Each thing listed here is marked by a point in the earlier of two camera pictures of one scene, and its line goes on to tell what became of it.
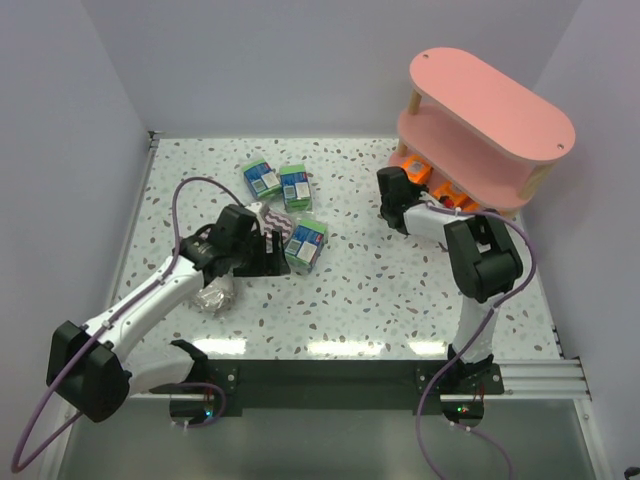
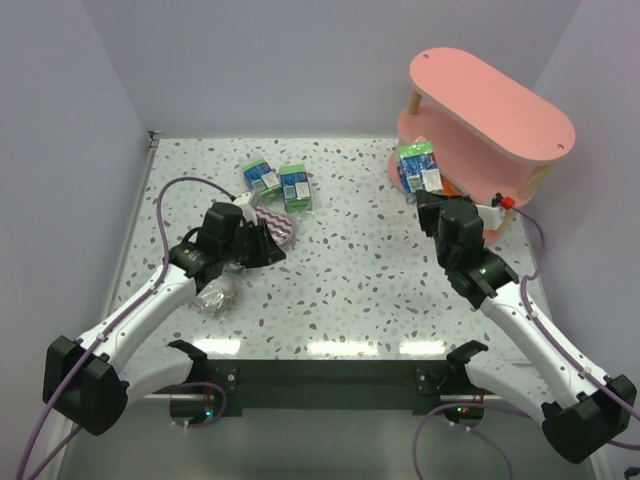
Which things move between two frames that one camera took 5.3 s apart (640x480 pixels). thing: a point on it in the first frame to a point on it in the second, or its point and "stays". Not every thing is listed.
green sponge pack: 262,180 stays
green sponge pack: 303,248 to 418,167
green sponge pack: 296,188 stays
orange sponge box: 450,190 stays
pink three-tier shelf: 474,127 stays
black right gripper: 391,198 to 439,212
